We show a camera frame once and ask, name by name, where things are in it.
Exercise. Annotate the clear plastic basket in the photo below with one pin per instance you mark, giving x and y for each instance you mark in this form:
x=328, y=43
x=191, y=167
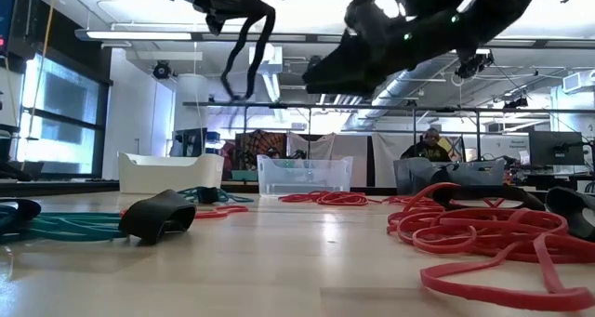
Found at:
x=302, y=177

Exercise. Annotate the black wide rubber band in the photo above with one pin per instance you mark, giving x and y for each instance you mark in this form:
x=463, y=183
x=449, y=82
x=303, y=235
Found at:
x=207, y=195
x=574, y=210
x=18, y=210
x=153, y=215
x=261, y=47
x=488, y=195

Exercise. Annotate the large desk monitor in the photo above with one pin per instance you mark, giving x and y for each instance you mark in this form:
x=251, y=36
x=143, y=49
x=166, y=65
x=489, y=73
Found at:
x=7, y=10

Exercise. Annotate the white round column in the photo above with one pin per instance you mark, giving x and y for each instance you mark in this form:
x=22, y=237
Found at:
x=190, y=103

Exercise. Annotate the dark background screen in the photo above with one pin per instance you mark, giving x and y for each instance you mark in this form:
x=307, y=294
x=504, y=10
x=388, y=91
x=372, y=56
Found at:
x=188, y=142

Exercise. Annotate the black background monitor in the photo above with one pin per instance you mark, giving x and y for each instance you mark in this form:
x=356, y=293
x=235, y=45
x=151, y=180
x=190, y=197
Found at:
x=555, y=148

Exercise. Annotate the teal rubber bands tangle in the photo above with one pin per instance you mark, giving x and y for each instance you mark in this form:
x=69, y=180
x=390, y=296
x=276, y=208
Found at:
x=232, y=198
x=74, y=226

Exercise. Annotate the white plastic basket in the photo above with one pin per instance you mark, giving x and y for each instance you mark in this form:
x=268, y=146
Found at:
x=172, y=173

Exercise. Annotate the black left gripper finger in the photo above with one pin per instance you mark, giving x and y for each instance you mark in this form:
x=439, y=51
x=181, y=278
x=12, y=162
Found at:
x=215, y=24
x=251, y=11

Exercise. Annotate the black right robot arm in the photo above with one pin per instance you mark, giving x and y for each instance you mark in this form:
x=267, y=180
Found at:
x=488, y=10

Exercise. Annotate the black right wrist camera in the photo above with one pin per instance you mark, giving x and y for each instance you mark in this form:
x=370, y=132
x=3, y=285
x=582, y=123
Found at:
x=360, y=10

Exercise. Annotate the white hanging sheet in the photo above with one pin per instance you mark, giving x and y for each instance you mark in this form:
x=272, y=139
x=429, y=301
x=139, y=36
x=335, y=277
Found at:
x=311, y=145

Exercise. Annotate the white wall air unit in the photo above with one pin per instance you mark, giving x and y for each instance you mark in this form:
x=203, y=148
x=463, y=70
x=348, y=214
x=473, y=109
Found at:
x=578, y=81

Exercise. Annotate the red rubber band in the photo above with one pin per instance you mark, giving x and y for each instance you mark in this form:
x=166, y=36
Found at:
x=223, y=211
x=465, y=286

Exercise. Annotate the black metal pipe rack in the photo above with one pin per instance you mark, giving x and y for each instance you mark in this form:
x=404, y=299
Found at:
x=279, y=105

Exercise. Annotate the person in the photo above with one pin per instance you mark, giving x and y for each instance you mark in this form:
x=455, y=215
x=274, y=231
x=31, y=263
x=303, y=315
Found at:
x=430, y=152

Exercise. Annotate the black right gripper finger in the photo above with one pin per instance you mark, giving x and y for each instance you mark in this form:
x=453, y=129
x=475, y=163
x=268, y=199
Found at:
x=348, y=66
x=348, y=84

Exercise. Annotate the dark patterned tapestry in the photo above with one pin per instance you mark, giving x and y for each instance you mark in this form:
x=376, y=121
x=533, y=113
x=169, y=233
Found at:
x=260, y=145

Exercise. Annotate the black rubber bands heap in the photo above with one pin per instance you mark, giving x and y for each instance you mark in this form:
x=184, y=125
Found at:
x=441, y=174

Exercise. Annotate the grey plastic basket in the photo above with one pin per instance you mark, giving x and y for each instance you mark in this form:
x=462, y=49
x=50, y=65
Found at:
x=479, y=177

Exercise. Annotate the white ceiling air unit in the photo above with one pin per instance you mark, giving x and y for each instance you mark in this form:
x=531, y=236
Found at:
x=275, y=56

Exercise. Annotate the long ceiling light fixture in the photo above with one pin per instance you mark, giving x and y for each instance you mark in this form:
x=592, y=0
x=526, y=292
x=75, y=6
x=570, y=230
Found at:
x=139, y=35

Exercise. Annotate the red rubber bands tangle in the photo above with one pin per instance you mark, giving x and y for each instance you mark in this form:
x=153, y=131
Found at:
x=465, y=224
x=400, y=199
x=334, y=198

